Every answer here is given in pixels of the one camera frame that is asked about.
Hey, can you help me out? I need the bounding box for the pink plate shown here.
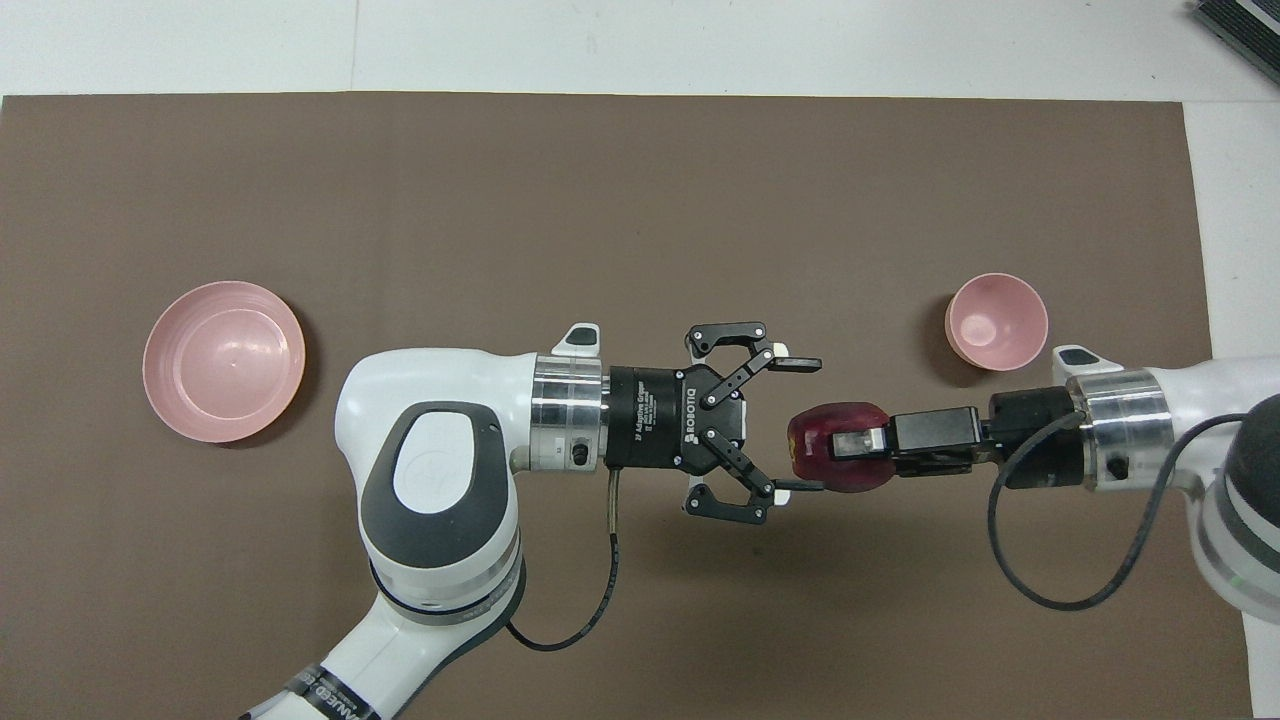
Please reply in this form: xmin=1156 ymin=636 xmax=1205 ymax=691
xmin=143 ymin=280 xmax=307 ymax=444

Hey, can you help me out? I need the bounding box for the brown paper table mat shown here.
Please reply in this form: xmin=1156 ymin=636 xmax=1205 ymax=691
xmin=0 ymin=92 xmax=1256 ymax=720

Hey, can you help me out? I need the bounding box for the dark red apple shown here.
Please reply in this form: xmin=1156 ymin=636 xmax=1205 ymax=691
xmin=787 ymin=402 xmax=892 ymax=495

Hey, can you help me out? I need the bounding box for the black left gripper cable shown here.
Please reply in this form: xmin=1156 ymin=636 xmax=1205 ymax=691
xmin=503 ymin=468 xmax=623 ymax=653

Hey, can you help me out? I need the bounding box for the pink bowl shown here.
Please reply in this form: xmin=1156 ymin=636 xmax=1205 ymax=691
xmin=945 ymin=273 xmax=1049 ymax=372

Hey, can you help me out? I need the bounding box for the dark ribbed metal device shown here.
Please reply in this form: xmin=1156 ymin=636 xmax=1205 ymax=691
xmin=1190 ymin=0 xmax=1280 ymax=57

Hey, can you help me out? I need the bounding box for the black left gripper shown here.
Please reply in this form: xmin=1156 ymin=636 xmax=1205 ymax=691
xmin=607 ymin=321 xmax=823 ymax=526

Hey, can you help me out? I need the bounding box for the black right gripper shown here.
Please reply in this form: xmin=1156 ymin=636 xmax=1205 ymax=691
xmin=830 ymin=388 xmax=1086 ymax=491

